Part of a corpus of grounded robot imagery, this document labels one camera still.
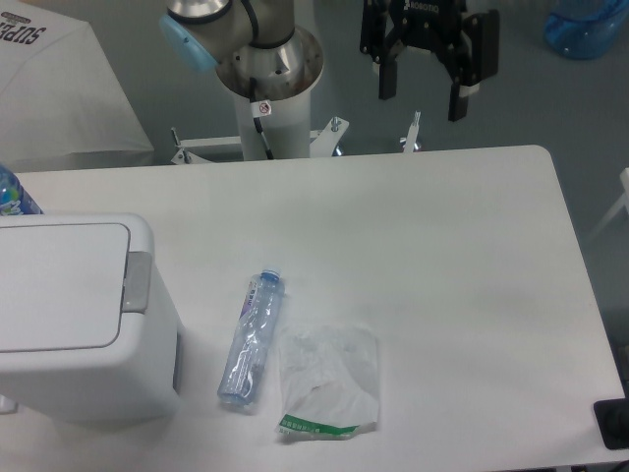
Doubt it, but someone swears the empty clear plastic bottle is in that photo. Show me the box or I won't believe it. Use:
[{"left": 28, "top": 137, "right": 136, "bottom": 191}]
[{"left": 217, "top": 266, "right": 285, "bottom": 407}]

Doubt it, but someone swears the black device table edge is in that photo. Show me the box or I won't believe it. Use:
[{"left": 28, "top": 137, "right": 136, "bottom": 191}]
[{"left": 594, "top": 398, "right": 628, "bottom": 450}]

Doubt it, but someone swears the white table clamp bracket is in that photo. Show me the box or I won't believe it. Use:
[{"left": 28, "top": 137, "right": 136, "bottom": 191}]
[{"left": 399, "top": 110, "right": 423, "bottom": 153}]

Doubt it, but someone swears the white cloth printed box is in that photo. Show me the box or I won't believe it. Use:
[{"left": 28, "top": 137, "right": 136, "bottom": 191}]
[{"left": 1, "top": 1, "right": 153, "bottom": 171}]

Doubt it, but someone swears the blue labelled drink bottle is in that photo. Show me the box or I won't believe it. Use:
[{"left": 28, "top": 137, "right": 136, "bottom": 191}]
[{"left": 1, "top": 165, "right": 44, "bottom": 216}]

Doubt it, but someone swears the blue water jug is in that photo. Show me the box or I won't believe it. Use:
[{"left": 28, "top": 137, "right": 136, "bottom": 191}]
[{"left": 543, "top": 1, "right": 628, "bottom": 60}]

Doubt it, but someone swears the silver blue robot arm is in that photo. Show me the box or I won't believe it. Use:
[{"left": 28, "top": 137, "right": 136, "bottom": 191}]
[{"left": 160, "top": 1, "right": 500, "bottom": 121}]

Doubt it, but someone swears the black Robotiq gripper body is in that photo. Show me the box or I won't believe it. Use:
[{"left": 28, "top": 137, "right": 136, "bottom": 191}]
[{"left": 387, "top": 1, "right": 467, "bottom": 52}]

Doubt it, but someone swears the white push-lid trash can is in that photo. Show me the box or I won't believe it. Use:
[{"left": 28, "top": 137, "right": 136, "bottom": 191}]
[{"left": 1, "top": 213, "right": 183, "bottom": 422}]

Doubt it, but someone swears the white frame right edge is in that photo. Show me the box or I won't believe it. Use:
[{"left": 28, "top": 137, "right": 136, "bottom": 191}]
[{"left": 586, "top": 167, "right": 629, "bottom": 242}]

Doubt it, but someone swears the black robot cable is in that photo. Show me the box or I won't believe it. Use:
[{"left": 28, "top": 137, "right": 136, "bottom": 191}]
[{"left": 248, "top": 77, "right": 275, "bottom": 160}]

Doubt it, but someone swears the clear plastic bag green strip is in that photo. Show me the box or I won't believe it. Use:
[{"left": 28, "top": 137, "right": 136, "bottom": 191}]
[{"left": 276, "top": 324, "right": 380, "bottom": 441}]

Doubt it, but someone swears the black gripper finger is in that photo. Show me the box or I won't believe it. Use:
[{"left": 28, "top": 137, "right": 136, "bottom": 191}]
[
  {"left": 435, "top": 9, "right": 500, "bottom": 122},
  {"left": 360, "top": 0, "right": 409, "bottom": 100}
]

